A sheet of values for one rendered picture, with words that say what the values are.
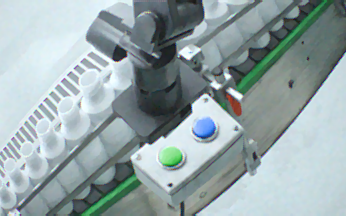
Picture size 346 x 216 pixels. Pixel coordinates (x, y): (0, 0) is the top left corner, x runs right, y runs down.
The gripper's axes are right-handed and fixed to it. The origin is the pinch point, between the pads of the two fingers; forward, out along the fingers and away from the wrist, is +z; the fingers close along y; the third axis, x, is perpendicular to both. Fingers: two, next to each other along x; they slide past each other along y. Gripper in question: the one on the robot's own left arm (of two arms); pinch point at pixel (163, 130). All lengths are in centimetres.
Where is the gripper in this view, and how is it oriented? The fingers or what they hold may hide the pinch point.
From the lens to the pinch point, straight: 152.8
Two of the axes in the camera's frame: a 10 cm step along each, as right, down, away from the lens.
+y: -7.3, 6.2, -2.9
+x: 6.8, 6.2, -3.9
